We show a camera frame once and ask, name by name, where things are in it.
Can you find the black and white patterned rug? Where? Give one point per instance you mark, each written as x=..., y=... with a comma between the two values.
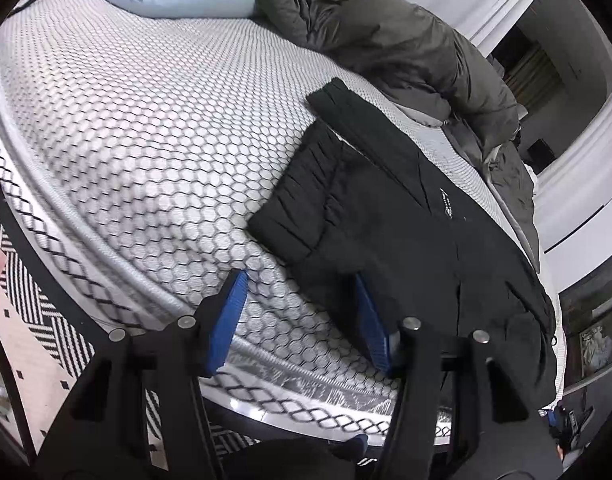
x=31, y=305

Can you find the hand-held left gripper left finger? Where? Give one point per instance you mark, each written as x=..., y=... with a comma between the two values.
x=228, y=320

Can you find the grey-green duvet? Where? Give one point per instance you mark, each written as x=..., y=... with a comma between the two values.
x=386, y=35

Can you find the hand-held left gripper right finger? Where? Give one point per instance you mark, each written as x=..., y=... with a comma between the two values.
x=371, y=330

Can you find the black pants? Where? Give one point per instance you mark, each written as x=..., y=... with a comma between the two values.
x=386, y=210

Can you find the framed picture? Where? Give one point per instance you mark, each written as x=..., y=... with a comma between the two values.
x=593, y=340

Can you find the honeycomb patterned bed mattress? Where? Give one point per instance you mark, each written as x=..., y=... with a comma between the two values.
x=136, y=135

